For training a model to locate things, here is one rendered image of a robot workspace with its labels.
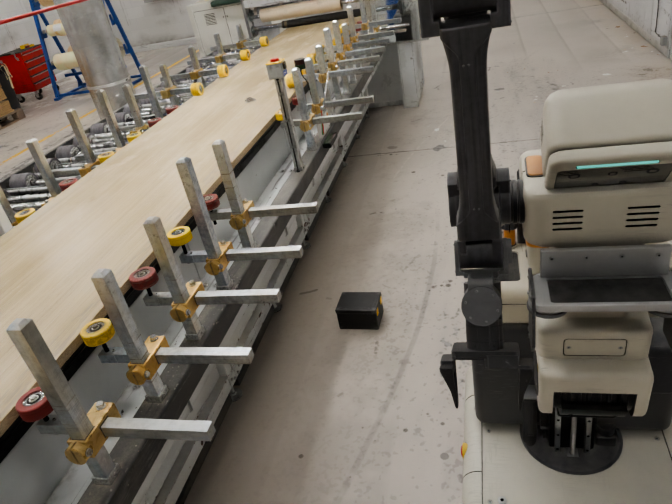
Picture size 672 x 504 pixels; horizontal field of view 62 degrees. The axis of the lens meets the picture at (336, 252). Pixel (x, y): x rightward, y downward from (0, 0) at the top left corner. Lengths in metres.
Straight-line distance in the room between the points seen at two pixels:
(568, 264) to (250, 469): 1.53
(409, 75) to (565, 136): 4.73
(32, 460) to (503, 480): 1.23
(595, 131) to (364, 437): 1.57
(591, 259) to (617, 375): 0.29
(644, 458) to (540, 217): 0.95
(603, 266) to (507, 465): 0.82
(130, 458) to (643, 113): 1.28
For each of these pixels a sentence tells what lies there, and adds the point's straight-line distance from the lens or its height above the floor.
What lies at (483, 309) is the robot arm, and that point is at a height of 1.19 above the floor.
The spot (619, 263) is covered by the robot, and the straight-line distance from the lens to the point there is 1.16.
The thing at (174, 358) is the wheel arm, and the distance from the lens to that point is 1.53.
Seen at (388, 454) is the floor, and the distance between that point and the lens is 2.20.
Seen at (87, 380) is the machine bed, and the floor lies 0.75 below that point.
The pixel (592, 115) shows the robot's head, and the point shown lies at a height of 1.36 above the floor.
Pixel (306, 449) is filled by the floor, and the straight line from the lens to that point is 2.28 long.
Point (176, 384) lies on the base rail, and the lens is 1.63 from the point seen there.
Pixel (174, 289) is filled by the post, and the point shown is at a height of 0.89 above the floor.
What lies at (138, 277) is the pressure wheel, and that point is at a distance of 1.76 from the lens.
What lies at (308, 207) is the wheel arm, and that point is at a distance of 2.01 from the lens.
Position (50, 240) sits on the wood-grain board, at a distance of 2.27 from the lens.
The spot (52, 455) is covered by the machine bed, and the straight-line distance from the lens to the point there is 1.65.
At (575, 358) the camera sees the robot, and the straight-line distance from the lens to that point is 1.33.
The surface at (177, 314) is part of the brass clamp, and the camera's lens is 1.69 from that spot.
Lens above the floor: 1.70
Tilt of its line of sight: 30 degrees down
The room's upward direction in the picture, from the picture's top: 12 degrees counter-clockwise
